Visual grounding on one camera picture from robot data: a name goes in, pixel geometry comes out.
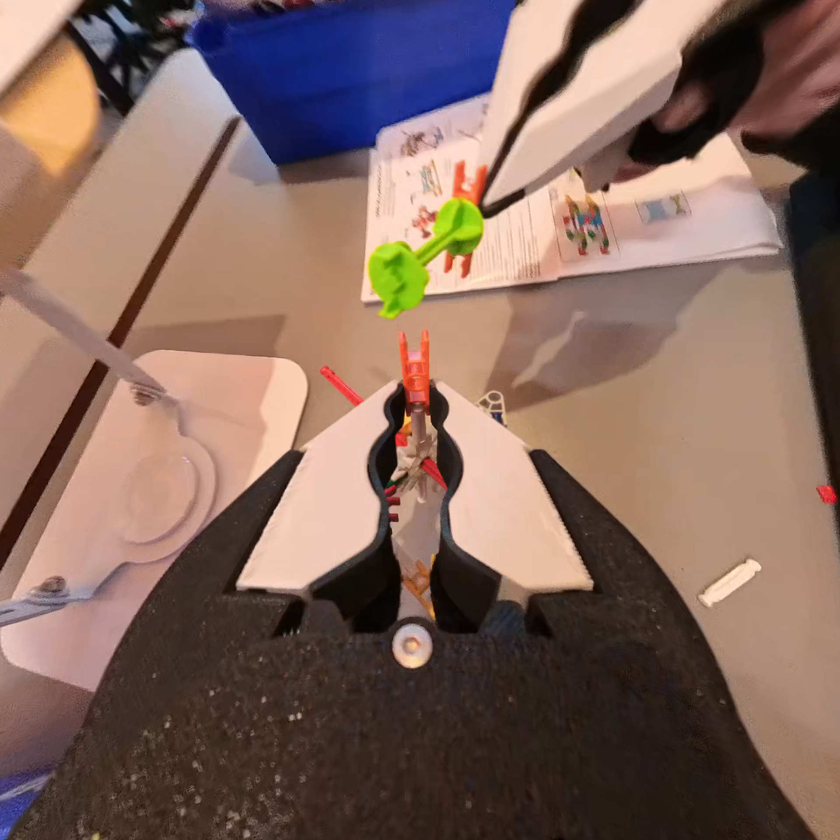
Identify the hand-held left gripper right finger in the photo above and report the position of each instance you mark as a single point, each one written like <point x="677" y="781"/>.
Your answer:
<point x="512" y="518"/>

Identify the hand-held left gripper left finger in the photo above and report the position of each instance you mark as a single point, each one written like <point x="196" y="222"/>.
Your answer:
<point x="315" y="518"/>

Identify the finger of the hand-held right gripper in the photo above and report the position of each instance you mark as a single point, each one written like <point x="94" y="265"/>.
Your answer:
<point x="525" y="52"/>
<point x="610" y="85"/>

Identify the orange connector piece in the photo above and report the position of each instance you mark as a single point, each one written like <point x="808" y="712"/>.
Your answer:
<point x="467" y="180"/>

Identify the lime green spool piece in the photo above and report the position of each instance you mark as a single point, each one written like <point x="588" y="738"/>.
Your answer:
<point x="453" y="226"/>

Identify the colourful construction toy model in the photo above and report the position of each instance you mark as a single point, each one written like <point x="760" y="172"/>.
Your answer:
<point x="415" y="374"/>

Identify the blue parts bin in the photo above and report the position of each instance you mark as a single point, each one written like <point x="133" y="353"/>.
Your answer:
<point x="13" y="794"/>

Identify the person's right hand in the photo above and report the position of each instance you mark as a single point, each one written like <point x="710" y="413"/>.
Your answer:
<point x="800" y="65"/>

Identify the white document stand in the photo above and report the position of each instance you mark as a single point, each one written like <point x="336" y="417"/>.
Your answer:
<point x="229" y="407"/>

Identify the blue bin with papers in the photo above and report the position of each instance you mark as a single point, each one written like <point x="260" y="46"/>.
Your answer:
<point x="361" y="79"/>

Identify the illustrated instruction booklet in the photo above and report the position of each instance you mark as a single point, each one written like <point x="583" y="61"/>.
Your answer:
<point x="407" y="249"/>

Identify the short white rod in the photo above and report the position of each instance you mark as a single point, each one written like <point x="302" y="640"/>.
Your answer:
<point x="728" y="582"/>

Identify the small red piece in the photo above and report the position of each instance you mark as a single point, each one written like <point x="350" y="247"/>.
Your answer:
<point x="827" y="493"/>

